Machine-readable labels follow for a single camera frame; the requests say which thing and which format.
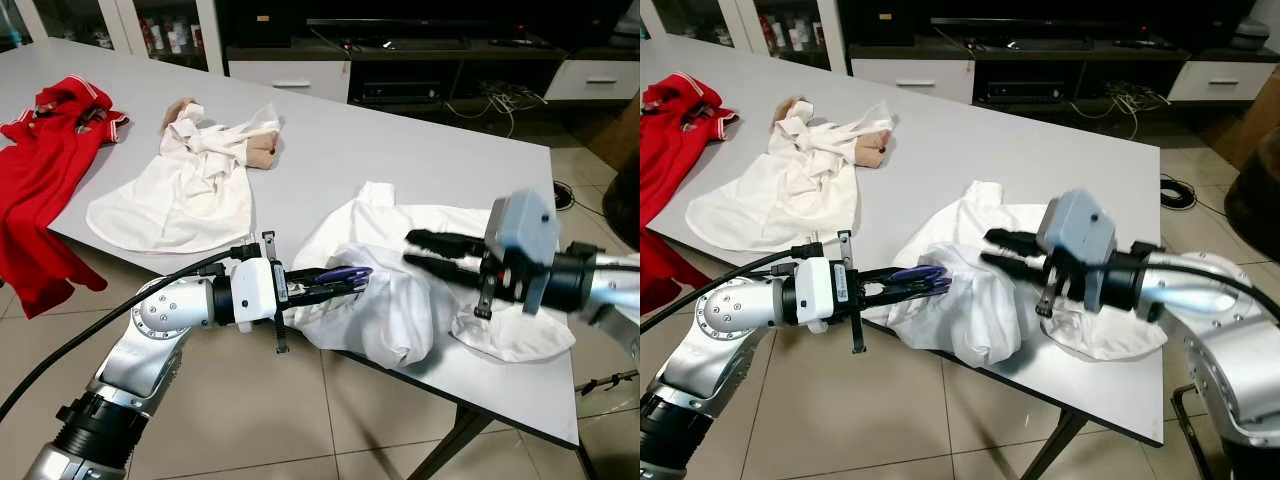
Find red polo shirt white stripes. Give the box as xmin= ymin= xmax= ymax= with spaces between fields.
xmin=640 ymin=72 xmax=739 ymax=316
xmin=0 ymin=75 xmax=129 ymax=319

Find dark table leg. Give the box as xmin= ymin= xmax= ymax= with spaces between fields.
xmin=1020 ymin=408 xmax=1091 ymax=480
xmin=408 ymin=400 xmax=486 ymax=480

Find white glass door cabinet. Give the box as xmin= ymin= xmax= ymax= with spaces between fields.
xmin=640 ymin=0 xmax=851 ymax=73
xmin=0 ymin=0 xmax=226 ymax=76

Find purple wire clothes hanger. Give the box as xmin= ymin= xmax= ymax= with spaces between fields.
xmin=888 ymin=263 xmax=951 ymax=296
xmin=315 ymin=264 xmax=374 ymax=292

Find dark tv stand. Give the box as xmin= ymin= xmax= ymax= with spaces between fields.
xmin=215 ymin=0 xmax=641 ymax=113
xmin=840 ymin=0 xmax=1280 ymax=113

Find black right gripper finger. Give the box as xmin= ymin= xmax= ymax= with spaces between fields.
xmin=403 ymin=252 xmax=489 ymax=293
xmin=980 ymin=252 xmax=1049 ymax=289
xmin=983 ymin=228 xmax=1049 ymax=259
xmin=405 ymin=228 xmax=491 ymax=261

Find white drawer with handle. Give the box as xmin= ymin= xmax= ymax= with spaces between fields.
xmin=545 ymin=58 xmax=641 ymax=103
xmin=850 ymin=58 xmax=976 ymax=104
xmin=1167 ymin=60 xmax=1276 ymax=103
xmin=228 ymin=60 xmax=351 ymax=104

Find beige cloth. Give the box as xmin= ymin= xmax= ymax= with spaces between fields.
xmin=160 ymin=97 xmax=282 ymax=173
xmin=772 ymin=95 xmax=891 ymax=171

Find small white shirt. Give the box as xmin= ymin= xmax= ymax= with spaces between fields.
xmin=85 ymin=100 xmax=283 ymax=254
xmin=685 ymin=100 xmax=894 ymax=253

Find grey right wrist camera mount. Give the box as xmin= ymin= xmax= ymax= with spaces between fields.
xmin=1035 ymin=188 xmax=1118 ymax=313
xmin=483 ymin=190 xmax=563 ymax=316

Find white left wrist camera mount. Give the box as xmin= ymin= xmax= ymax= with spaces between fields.
xmin=230 ymin=257 xmax=291 ymax=323
xmin=795 ymin=257 xmax=861 ymax=326

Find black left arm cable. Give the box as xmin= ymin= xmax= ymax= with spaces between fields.
xmin=640 ymin=245 xmax=811 ymax=336
xmin=0 ymin=245 xmax=251 ymax=421

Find white printed shirt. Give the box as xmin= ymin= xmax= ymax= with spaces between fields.
xmin=285 ymin=180 xmax=579 ymax=369
xmin=885 ymin=180 xmax=1171 ymax=369

